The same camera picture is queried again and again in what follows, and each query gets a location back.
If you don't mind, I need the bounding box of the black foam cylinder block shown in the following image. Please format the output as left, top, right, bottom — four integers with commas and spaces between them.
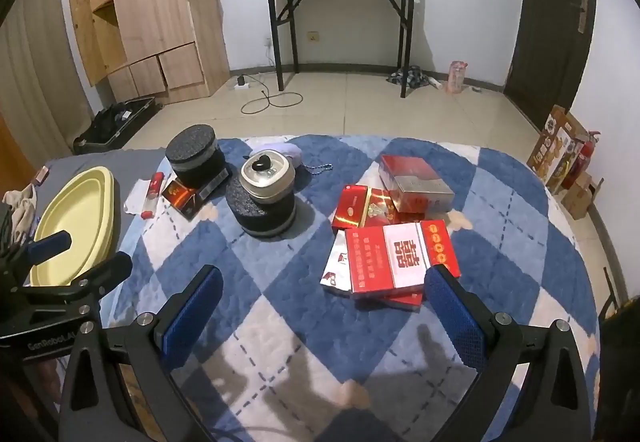
165, 124, 226, 189

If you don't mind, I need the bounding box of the purple plush toy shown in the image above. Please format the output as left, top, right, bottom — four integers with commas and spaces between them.
250, 142, 303, 169

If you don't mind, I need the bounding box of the yellow oval plastic tray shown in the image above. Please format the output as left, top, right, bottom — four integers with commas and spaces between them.
29, 166, 115, 286

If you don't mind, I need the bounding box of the white paper sheet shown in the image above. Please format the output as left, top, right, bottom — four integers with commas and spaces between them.
122, 179, 150, 216

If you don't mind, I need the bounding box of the red white tube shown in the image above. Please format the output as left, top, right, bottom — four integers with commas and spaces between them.
140, 171, 165, 220

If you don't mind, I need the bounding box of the red black small box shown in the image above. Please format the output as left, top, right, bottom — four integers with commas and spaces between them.
162, 167, 230, 220

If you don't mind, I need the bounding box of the large red cigarette carton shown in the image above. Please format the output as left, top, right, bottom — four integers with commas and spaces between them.
346, 220, 461, 298

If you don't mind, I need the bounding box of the black open case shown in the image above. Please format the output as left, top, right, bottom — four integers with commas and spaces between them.
72, 97, 162, 155

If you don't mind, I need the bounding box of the beige curtain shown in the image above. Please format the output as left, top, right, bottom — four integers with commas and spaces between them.
1, 0, 92, 168

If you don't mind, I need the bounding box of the blue white checkered rug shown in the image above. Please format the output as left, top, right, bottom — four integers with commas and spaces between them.
102, 135, 600, 441

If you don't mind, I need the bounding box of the black foam base block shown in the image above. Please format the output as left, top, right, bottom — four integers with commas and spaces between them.
226, 175, 296, 237

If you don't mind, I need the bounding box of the white red cigarette pack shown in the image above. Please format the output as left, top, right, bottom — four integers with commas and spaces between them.
320, 230, 352, 296

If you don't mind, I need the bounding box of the red silver cigarette carton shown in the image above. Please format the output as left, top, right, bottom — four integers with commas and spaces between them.
378, 154, 454, 216

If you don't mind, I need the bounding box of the red gold cigarette pack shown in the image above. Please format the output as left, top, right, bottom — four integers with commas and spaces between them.
332, 184, 398, 230

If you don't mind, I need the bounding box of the silver metal tin can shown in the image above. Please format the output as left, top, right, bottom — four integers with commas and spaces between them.
239, 150, 295, 205

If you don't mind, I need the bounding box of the red fire extinguisher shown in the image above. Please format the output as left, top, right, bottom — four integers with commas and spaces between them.
561, 130, 601, 190

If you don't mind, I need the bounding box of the wooden wardrobe cabinet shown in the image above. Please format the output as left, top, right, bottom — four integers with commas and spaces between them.
64, 0, 230, 110

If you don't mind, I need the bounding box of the dark clothes pile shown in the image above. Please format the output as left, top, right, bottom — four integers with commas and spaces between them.
386, 65, 431, 89

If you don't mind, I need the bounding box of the dark brown door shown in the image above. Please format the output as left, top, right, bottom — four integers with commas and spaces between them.
504, 0, 597, 128

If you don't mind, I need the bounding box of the black folding table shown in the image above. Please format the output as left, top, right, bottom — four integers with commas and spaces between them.
266, 0, 424, 98

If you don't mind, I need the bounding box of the cardboard box by wall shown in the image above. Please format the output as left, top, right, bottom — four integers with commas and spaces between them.
526, 106, 589, 194

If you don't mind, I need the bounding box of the black power cable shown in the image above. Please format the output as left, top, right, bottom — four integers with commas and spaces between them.
240, 74, 305, 116

